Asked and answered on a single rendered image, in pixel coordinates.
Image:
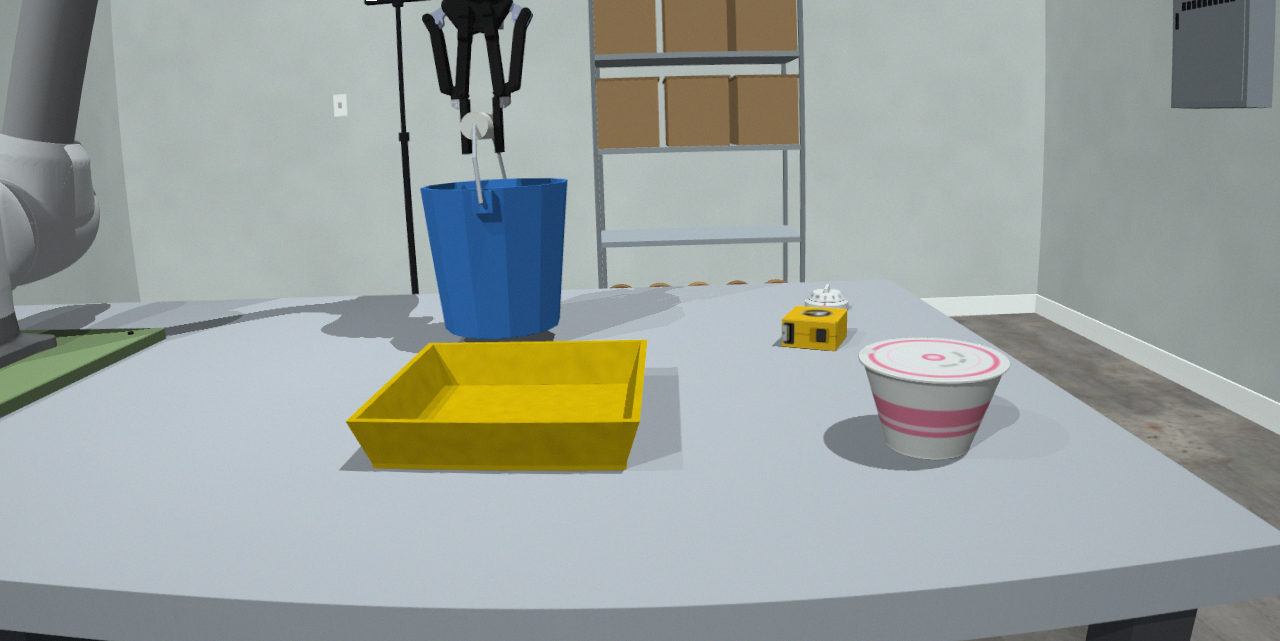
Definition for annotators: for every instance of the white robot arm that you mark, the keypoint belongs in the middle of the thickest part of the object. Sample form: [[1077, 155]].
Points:
[[49, 213]]

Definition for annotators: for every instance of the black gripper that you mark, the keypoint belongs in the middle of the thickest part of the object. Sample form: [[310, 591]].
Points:
[[471, 17]]

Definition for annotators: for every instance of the yellow shallow tray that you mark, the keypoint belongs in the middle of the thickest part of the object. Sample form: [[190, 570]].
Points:
[[593, 389]]

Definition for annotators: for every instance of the white and pink yogurt cup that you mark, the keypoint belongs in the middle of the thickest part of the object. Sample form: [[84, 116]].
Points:
[[931, 394]]

